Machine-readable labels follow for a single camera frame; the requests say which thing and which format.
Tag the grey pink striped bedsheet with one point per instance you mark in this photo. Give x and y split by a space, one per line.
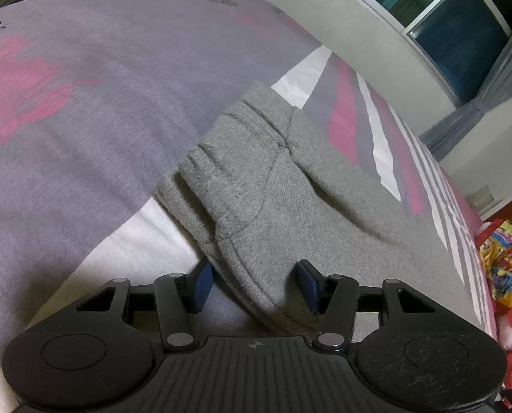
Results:
75 129

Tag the grey curtain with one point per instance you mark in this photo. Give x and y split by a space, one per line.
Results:
484 94

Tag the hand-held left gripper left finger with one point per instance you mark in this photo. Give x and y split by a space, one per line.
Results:
201 286

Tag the grey towel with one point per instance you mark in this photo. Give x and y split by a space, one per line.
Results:
277 189

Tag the window with white frame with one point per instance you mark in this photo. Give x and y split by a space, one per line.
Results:
454 21

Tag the white wall socket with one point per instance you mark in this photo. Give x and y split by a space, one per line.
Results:
482 195

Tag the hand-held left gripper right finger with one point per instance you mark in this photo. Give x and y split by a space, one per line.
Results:
306 285

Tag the colourful printed blanket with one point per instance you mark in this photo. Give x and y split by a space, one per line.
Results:
507 258

